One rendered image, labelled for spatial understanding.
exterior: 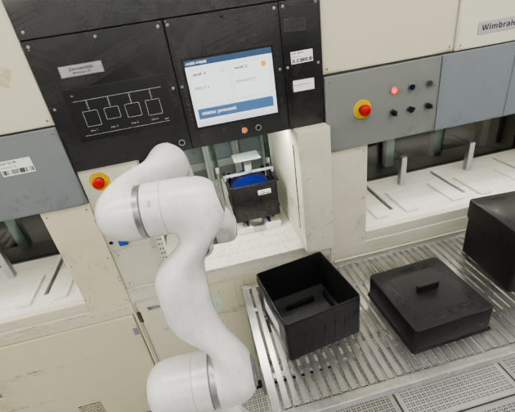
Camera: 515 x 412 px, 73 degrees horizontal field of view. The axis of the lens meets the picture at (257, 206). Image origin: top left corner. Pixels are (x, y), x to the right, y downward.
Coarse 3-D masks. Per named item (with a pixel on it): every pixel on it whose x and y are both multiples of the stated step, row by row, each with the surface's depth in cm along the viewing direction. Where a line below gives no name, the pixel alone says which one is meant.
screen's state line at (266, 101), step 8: (272, 96) 119; (232, 104) 118; (240, 104) 118; (248, 104) 119; (256, 104) 119; (264, 104) 120; (272, 104) 120; (200, 112) 117; (208, 112) 117; (216, 112) 118; (224, 112) 118; (232, 112) 119
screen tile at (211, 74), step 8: (192, 72) 110; (200, 72) 111; (208, 72) 111; (216, 72) 112; (192, 80) 112; (200, 80) 112; (208, 80) 113; (216, 80) 113; (224, 80) 114; (216, 88) 114; (224, 88) 115; (200, 96) 114; (208, 96) 115; (216, 96) 115; (224, 96) 116; (232, 96) 116; (200, 104) 115
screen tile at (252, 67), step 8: (232, 64) 112; (240, 64) 112; (248, 64) 113; (256, 64) 113; (232, 72) 113; (240, 72) 113; (248, 72) 114; (256, 72) 114; (264, 72) 115; (264, 80) 116; (240, 88) 116; (248, 88) 116; (256, 88) 117; (264, 88) 117; (240, 96) 117
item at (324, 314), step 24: (288, 264) 135; (312, 264) 140; (264, 288) 125; (288, 288) 141; (312, 288) 144; (336, 288) 133; (264, 312) 137; (288, 312) 135; (312, 312) 133; (336, 312) 115; (288, 336) 112; (312, 336) 116; (336, 336) 120
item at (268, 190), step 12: (240, 156) 160; (252, 156) 158; (264, 168) 163; (228, 180) 173; (276, 180) 157; (228, 192) 172; (240, 192) 156; (252, 192) 157; (264, 192) 158; (276, 192) 160; (240, 204) 159; (252, 204) 160; (264, 204) 162; (276, 204) 163; (240, 216) 162; (252, 216) 163; (264, 216) 164
